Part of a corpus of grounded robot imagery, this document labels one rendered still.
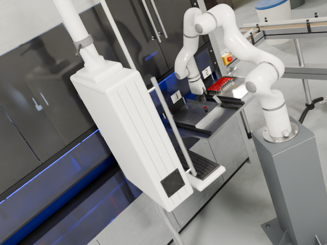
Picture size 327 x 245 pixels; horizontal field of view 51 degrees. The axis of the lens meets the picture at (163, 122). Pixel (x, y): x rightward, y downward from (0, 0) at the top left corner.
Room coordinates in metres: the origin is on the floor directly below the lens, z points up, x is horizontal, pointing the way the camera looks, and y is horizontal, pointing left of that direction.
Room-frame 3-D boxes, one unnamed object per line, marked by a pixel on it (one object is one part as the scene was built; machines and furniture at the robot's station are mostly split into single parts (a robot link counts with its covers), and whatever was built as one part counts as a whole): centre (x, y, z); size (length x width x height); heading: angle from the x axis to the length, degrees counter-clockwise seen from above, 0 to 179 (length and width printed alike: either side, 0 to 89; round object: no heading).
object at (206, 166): (1.70, -0.05, 0.82); 0.40 x 0.14 x 0.02; 23
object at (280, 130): (1.52, -0.56, 0.95); 0.19 x 0.19 x 0.18
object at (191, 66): (2.03, -0.29, 1.24); 0.09 x 0.08 x 0.13; 117
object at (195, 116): (2.10, -0.20, 0.90); 0.34 x 0.26 x 0.04; 31
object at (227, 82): (2.25, -0.51, 0.90); 0.18 x 0.02 x 0.05; 120
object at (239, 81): (2.17, -0.55, 0.90); 0.34 x 0.26 x 0.04; 30
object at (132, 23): (2.09, 0.02, 1.50); 0.47 x 0.01 x 0.59; 121
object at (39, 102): (1.81, 0.48, 1.50); 0.49 x 0.01 x 0.59; 121
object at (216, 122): (2.12, -0.38, 0.87); 0.70 x 0.48 x 0.02; 121
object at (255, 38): (2.77, -0.82, 0.92); 0.69 x 0.15 x 0.16; 121
